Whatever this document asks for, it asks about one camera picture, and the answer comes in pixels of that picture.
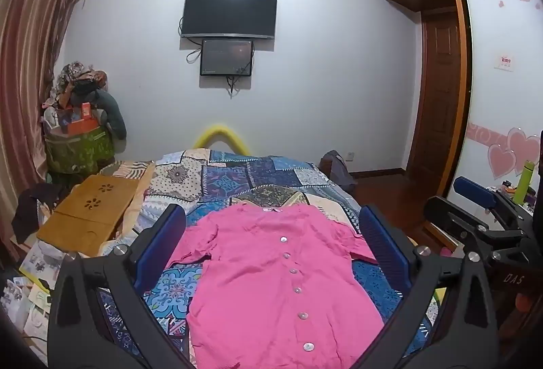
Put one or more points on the pink buttoned shirt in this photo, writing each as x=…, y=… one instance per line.
x=263, y=288

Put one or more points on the grey backpack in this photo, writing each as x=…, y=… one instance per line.
x=337, y=167

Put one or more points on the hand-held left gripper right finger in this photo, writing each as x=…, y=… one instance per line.
x=384, y=242

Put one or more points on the black wall television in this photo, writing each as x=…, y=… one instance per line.
x=229, y=13

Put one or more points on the small black monitor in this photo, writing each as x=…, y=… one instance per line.
x=227, y=57

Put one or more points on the pile of patterned clothes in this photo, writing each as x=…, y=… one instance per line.
x=76, y=76

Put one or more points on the patchwork printed blanket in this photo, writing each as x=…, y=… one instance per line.
x=237, y=178

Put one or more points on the orange box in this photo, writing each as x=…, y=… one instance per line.
x=80, y=125

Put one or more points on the yellow foam tube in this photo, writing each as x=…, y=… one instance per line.
x=220, y=132

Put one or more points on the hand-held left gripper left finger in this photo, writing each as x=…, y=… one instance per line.
x=163, y=244

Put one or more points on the striped brown curtain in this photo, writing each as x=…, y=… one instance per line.
x=29, y=55

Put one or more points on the wooden lap desk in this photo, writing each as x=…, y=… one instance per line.
x=85, y=220

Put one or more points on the wooden wardrobe with heart stickers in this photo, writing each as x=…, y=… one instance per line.
x=496, y=76

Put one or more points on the dark green cloth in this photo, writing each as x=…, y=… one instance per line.
x=112, y=114

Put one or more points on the dark clothes heap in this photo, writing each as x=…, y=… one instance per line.
x=34, y=208

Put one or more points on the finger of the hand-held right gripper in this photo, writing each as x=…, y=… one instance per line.
x=473, y=189
x=458, y=222

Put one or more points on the green bottle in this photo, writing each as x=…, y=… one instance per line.
x=524, y=182

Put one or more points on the green fabric bag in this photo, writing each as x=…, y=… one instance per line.
x=78, y=150

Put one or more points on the scattered papers and packets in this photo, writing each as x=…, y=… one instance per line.
x=29, y=301

